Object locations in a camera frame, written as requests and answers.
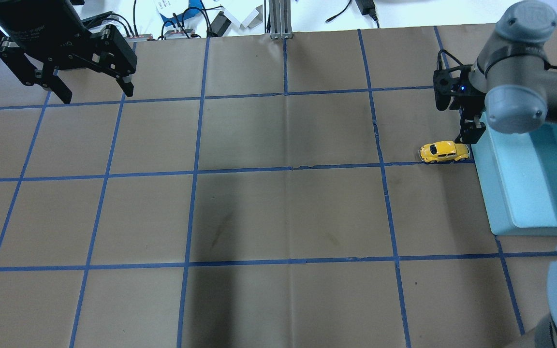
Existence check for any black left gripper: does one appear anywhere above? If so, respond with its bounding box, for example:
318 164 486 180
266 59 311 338
0 25 137 104

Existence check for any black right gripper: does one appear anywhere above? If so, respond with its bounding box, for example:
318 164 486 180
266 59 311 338
433 64 487 145

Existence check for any yellow beetle toy car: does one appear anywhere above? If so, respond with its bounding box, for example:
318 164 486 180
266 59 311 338
418 141 472 164

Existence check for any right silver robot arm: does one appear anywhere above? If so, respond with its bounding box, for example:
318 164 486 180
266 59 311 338
433 0 557 348

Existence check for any light blue plastic bin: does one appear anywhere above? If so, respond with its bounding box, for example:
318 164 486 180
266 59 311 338
471 124 557 236

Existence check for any black power adapter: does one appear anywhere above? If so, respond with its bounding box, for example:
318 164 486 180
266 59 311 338
354 0 377 18

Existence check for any aluminium frame post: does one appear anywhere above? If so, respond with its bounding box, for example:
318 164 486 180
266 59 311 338
268 0 293 40

